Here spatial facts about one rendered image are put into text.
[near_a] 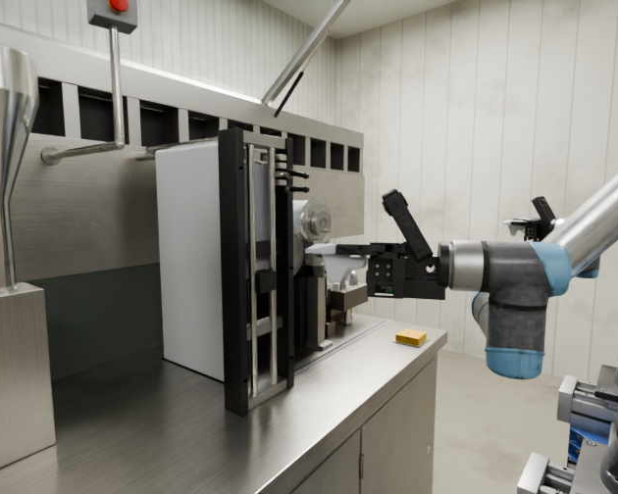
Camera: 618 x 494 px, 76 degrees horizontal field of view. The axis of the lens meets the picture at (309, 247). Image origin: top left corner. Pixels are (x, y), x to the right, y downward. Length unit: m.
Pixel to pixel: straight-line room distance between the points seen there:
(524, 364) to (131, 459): 0.61
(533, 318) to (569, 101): 2.93
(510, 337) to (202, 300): 0.64
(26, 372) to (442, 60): 3.57
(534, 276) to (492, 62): 3.14
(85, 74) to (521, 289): 1.01
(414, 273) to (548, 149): 2.88
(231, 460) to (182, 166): 0.62
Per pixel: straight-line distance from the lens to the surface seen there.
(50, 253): 1.05
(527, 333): 0.62
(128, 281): 1.14
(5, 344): 0.77
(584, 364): 3.57
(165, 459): 0.75
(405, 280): 0.60
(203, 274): 0.94
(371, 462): 1.06
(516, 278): 0.60
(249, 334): 0.80
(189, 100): 1.28
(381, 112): 3.98
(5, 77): 0.75
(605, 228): 0.76
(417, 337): 1.19
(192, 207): 0.95
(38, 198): 1.04
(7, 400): 0.80
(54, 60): 1.11
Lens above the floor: 1.31
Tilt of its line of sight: 7 degrees down
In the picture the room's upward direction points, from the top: straight up
